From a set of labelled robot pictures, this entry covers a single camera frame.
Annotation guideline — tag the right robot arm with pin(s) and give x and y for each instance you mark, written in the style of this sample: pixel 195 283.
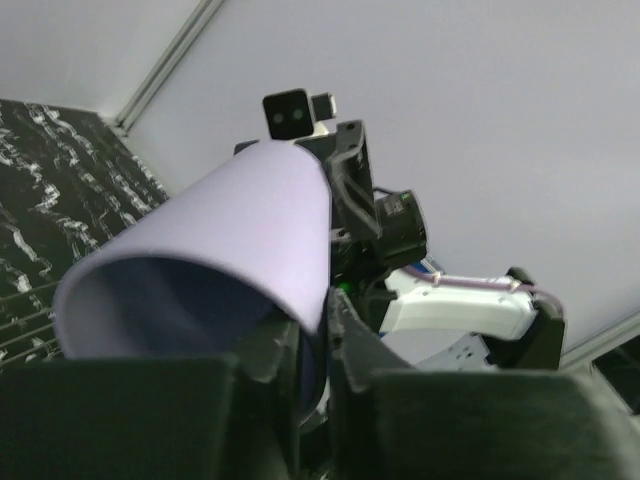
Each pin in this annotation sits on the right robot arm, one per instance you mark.
pixel 525 327

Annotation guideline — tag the lilac plastic cup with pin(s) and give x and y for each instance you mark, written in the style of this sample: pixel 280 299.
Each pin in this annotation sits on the lilac plastic cup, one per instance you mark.
pixel 207 266

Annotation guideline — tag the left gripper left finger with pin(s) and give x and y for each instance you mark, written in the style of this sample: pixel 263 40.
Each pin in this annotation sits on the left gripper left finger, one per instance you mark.
pixel 223 417

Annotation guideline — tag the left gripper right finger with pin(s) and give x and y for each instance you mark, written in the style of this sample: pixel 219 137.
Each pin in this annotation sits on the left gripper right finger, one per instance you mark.
pixel 389 420

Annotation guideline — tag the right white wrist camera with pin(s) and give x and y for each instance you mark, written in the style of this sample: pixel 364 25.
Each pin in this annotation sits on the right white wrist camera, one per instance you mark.
pixel 295 114

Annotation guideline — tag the black wire dish rack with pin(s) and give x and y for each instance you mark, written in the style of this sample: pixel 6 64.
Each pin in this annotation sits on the black wire dish rack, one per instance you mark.
pixel 27 327

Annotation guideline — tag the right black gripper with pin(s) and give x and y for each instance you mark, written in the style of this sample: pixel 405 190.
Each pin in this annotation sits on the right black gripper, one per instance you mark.
pixel 374 231

